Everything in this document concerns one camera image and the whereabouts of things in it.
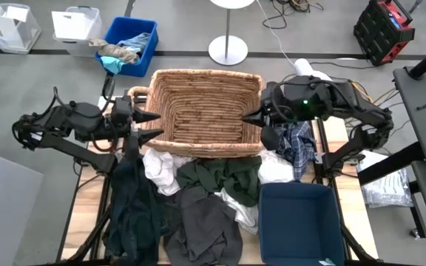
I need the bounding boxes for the dark grey garment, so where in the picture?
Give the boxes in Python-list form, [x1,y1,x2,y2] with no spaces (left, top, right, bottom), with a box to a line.
[163,184,244,266]

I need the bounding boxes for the woven wicker basket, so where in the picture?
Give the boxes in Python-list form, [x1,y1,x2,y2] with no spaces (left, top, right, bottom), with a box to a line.
[126,68,267,160]

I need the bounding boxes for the blue plastic bin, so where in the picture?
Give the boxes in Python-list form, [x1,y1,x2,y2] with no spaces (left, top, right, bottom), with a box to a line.
[94,16,159,78]

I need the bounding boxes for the blue plaid shirt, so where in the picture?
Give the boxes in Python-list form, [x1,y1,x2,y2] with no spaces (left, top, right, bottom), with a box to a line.
[274,120,317,182]

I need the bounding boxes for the dark denim trousers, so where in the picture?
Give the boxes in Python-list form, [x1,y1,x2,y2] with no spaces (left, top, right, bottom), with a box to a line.
[101,154,183,266]

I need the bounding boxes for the grey flat board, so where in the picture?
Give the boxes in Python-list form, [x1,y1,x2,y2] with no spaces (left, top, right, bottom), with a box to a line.
[0,147,44,266]

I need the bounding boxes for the black cable tangle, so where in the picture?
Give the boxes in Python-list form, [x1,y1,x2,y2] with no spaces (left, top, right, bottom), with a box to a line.
[261,0,325,30]

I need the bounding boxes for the white desk lamp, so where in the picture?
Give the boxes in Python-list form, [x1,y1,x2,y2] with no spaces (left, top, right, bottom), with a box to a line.
[293,58,333,81]

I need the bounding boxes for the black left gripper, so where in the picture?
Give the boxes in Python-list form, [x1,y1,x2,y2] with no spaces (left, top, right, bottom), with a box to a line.
[109,94,165,160]

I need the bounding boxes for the tan cloth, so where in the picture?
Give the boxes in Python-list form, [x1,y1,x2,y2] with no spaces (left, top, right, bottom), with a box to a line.
[88,38,141,64]

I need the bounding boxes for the clear bin with white lid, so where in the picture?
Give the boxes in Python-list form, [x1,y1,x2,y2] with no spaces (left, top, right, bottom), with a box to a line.
[51,5,104,57]

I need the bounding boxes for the white cable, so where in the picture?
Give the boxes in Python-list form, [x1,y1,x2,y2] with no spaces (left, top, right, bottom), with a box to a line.
[255,0,297,67]

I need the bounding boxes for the dark green shirt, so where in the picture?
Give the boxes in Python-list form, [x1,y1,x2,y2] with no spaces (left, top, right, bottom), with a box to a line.
[175,154,263,208]

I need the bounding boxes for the yellow cable bundle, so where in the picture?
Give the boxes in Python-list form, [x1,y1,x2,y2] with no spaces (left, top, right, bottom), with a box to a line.
[349,80,401,114]

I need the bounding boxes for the black table leg frame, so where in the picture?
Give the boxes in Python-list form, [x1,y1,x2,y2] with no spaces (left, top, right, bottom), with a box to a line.
[356,142,426,239]

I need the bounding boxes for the red and black toolbox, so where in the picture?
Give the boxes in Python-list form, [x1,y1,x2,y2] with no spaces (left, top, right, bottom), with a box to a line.
[352,0,416,67]

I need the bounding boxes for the black aluminium mounting frame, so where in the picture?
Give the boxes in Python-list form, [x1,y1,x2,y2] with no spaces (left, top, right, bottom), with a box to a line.
[311,117,380,266]
[55,158,115,266]

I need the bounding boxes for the teal cloth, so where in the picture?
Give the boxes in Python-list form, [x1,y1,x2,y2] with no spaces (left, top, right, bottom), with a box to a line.
[99,55,127,75]

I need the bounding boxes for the navy fabric bin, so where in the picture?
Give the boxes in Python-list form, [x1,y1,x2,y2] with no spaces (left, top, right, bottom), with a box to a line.
[257,181,347,266]

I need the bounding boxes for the clear plastic storage box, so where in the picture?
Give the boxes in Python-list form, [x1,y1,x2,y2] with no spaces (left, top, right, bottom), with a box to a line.
[0,1,42,55]

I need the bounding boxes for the light blue cloth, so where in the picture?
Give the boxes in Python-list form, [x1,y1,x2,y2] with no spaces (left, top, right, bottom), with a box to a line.
[116,32,151,55]

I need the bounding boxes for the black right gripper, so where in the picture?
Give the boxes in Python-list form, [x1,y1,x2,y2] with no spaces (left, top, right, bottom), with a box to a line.
[241,81,288,151]

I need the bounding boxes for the clear plastic bag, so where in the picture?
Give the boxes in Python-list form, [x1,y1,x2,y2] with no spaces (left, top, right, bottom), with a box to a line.
[356,150,415,209]

